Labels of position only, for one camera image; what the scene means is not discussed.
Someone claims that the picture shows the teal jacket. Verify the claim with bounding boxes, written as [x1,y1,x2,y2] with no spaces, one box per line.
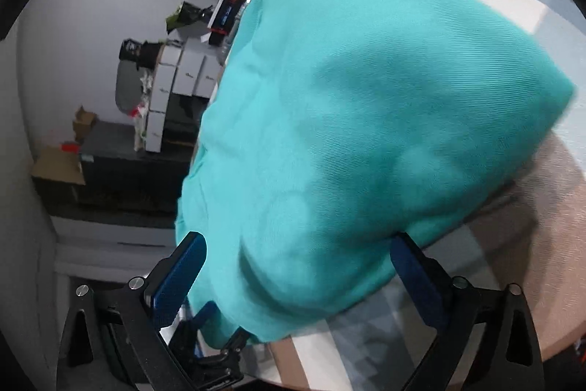
[176,0,574,348]

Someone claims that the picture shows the black cabinet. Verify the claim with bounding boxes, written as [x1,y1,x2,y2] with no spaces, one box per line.
[31,121,193,228]

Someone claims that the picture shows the cardboard box on cabinet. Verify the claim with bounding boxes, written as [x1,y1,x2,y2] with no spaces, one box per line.
[73,106,97,143]

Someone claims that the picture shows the white drawer desk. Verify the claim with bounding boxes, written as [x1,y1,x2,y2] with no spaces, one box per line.
[131,37,220,153]

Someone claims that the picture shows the black red shoe box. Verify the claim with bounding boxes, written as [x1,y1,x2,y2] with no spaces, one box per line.
[208,0,250,36]

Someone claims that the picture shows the silver suitcase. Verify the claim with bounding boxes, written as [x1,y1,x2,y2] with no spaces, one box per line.
[218,0,251,66]

